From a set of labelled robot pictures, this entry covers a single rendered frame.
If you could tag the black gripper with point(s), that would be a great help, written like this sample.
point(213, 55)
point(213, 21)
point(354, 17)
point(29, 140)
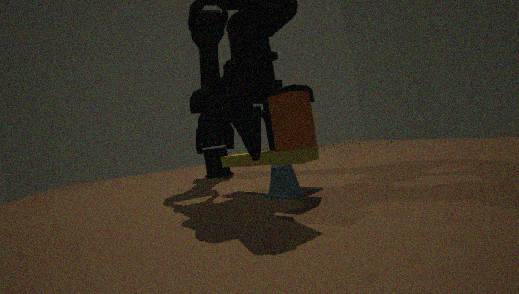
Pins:
point(254, 82)

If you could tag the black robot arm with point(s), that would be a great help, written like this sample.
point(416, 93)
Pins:
point(254, 23)

